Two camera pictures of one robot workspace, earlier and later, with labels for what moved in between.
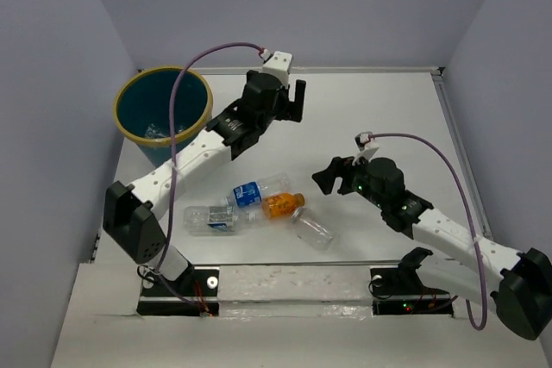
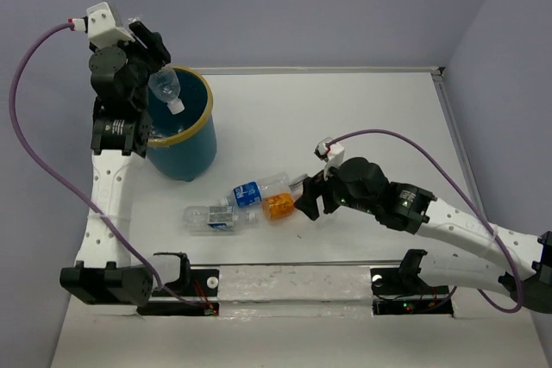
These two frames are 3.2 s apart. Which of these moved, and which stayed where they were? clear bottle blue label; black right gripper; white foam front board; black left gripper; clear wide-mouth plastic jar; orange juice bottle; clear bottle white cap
Moved: black left gripper; clear wide-mouth plastic jar; black right gripper
Stayed: orange juice bottle; white foam front board; clear bottle blue label; clear bottle white cap
